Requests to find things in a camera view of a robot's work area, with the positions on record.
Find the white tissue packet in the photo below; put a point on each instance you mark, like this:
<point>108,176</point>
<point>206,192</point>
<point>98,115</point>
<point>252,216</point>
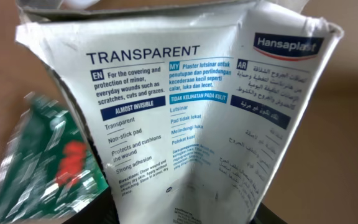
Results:
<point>189,109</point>

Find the green 3M gloves packet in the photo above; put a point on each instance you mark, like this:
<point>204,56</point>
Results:
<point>48,174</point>

